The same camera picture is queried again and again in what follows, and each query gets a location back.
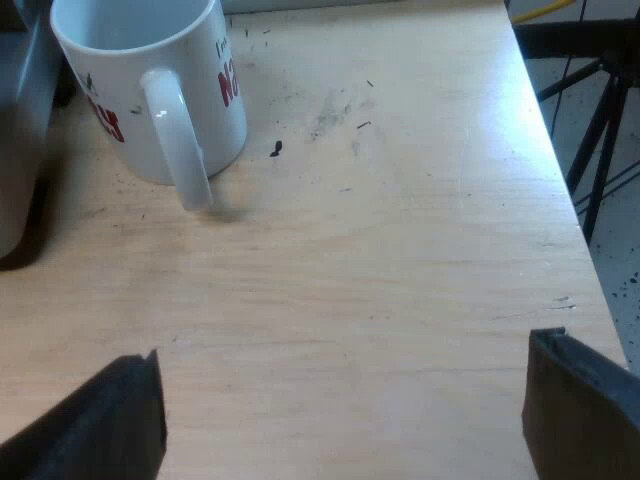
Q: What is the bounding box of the steel espresso machine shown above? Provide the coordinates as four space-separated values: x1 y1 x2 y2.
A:
0 0 66 272

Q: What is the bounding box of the black tripod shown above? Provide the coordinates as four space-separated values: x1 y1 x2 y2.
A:
513 18 640 247

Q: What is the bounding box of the white mug with red and black print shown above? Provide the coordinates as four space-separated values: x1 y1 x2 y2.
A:
49 0 249 212

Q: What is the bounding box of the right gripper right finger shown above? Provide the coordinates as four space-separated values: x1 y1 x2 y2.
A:
520 327 640 480

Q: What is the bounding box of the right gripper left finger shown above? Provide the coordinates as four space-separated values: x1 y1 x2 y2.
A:
0 348 168 480

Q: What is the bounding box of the yellow cable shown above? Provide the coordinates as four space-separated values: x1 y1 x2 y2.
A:
514 0 562 24

